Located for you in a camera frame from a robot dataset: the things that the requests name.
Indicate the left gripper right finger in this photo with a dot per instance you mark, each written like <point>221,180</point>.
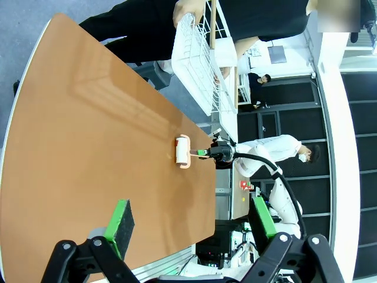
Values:
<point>260,224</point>

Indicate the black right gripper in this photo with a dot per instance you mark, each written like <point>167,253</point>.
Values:
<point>224,151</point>

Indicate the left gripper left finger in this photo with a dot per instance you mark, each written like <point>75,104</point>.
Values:
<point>120,224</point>

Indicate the pink white lint roller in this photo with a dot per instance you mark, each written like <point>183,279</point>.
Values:
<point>182,150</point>

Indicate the white plastic cutlery holder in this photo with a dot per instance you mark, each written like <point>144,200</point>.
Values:
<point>229,126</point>

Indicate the white plastic drip tray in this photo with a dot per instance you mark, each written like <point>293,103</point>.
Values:
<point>184,67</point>

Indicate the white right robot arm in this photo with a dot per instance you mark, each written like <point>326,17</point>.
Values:
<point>282,200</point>

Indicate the person's left forearm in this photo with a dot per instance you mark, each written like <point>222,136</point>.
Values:
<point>244,47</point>

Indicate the person's left hand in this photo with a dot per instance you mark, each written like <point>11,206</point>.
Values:
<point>224,73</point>

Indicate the person's right hand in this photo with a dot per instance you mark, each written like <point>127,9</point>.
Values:
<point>188,9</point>

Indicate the wooden background table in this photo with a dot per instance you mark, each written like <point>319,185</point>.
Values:
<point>240,206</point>

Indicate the red white box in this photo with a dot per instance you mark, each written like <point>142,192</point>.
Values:
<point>246,185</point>

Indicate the black control box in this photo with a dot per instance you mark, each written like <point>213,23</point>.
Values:
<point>212,247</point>

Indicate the person in white coat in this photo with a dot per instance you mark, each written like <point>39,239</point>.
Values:
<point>274,146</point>

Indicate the seated person in black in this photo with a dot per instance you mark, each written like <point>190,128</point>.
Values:
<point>254,88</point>

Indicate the grey chair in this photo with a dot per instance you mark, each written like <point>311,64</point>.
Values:
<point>160,76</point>

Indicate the person in black clothing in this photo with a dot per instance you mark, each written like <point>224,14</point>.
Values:
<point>265,17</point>

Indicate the wall monitor screen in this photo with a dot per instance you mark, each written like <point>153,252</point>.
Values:
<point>277,54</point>

